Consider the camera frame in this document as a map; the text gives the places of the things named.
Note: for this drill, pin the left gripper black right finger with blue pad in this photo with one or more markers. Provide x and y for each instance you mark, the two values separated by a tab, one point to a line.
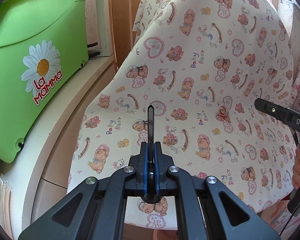
206	208

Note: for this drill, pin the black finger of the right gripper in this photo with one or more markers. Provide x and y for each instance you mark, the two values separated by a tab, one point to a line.
271	109

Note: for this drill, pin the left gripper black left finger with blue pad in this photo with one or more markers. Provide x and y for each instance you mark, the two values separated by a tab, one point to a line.
95	208

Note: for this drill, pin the black orange wrapper box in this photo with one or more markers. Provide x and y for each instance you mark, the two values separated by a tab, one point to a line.
151	175

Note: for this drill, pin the person's right hand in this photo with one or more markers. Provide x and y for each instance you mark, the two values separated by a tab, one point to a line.
296	169

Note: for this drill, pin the pink plastic waste basket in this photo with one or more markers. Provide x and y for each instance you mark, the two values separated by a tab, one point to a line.
165	235

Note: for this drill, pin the orange curled ribbon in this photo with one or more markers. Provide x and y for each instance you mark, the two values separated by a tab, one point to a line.
222	114

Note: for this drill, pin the white cabinet ledge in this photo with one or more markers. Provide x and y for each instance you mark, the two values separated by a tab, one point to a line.
38	176

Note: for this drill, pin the pink cartoon print cloth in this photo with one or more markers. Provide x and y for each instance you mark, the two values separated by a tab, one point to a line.
277	215

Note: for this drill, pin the green La Mamma plastic box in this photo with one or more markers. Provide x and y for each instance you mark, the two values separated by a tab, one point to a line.
42	44

